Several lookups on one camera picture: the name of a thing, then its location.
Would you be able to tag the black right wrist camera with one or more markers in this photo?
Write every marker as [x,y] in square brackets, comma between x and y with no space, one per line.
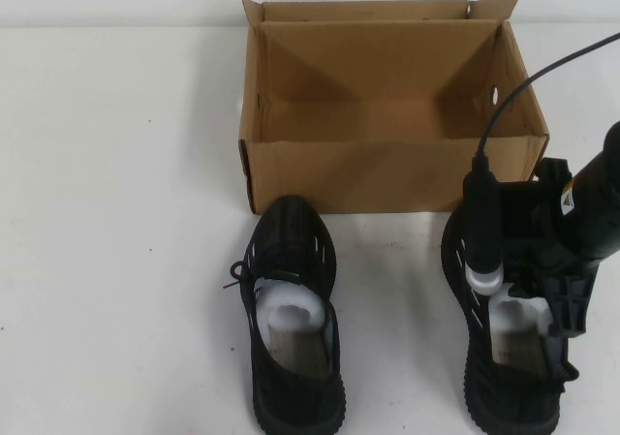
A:
[484,231]

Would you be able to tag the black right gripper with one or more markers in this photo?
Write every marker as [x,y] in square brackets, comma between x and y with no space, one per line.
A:
[528,222]

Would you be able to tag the white foam shoe filler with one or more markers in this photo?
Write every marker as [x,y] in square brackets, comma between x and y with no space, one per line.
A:
[516,309]
[290,304]

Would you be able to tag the brown cardboard shoe box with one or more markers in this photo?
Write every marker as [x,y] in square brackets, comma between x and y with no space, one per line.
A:
[368,173]

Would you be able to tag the black knit sneaker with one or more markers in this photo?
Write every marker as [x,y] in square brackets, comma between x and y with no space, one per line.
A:
[513,401]
[290,241]

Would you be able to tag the grey cardboard shoe insert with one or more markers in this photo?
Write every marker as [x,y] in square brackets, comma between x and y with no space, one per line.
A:
[516,352]
[295,352]

